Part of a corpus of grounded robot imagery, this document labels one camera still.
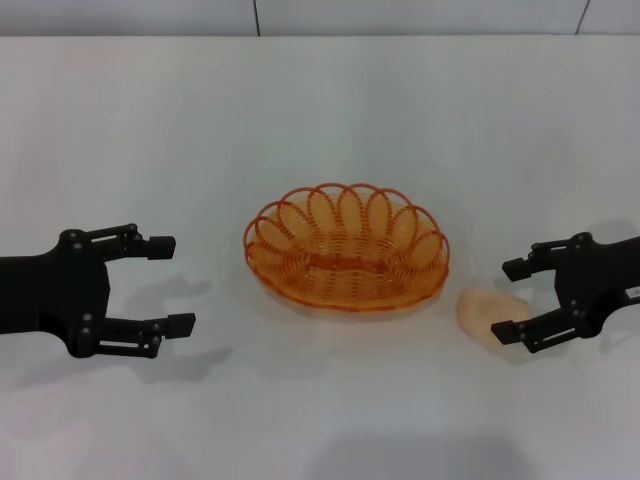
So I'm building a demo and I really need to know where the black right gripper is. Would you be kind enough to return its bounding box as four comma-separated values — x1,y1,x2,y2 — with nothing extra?
490,231,640,356

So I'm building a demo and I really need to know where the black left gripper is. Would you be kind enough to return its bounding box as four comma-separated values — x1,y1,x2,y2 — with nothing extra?
0,222,197,362

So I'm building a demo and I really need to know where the orange plastic woven basket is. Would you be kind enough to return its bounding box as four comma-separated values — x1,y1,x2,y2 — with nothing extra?
243,182,450,314

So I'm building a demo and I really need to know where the pale peach bread bun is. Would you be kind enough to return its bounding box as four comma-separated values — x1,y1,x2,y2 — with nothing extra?
457,287,531,347

